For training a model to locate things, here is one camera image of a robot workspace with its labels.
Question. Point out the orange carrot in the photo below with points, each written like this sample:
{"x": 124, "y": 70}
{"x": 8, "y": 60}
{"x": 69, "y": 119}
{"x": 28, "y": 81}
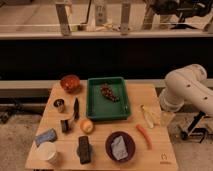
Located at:
{"x": 145, "y": 135}

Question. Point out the grey towel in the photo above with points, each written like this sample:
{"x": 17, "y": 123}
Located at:
{"x": 118, "y": 148}

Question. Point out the wooden table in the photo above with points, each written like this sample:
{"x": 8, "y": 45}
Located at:
{"x": 160, "y": 158}

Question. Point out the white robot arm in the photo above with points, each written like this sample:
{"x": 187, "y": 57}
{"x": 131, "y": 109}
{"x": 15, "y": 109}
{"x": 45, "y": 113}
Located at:
{"x": 185, "y": 84}

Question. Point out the green plastic tray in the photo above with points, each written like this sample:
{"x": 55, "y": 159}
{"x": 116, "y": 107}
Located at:
{"x": 98, "y": 108}

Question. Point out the dark purple bowl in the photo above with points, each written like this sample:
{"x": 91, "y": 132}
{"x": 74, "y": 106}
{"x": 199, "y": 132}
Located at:
{"x": 129, "y": 142}

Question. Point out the white paper cup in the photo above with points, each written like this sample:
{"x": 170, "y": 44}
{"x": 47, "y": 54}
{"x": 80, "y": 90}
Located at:
{"x": 47, "y": 152}

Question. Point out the red-brown bowl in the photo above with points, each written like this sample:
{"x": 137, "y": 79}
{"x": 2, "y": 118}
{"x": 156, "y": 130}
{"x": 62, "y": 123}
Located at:
{"x": 70, "y": 83}

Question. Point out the black wheeled stand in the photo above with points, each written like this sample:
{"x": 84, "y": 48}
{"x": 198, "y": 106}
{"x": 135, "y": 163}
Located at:
{"x": 193, "y": 130}

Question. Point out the small dark tin can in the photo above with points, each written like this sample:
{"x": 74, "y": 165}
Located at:
{"x": 59, "y": 104}

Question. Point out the orange yellow apple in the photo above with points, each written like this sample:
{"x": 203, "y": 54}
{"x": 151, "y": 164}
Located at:
{"x": 87, "y": 126}

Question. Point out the black rectangular brush block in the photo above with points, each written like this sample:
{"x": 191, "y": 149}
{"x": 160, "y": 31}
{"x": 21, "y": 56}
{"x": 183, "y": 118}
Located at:
{"x": 84, "y": 150}

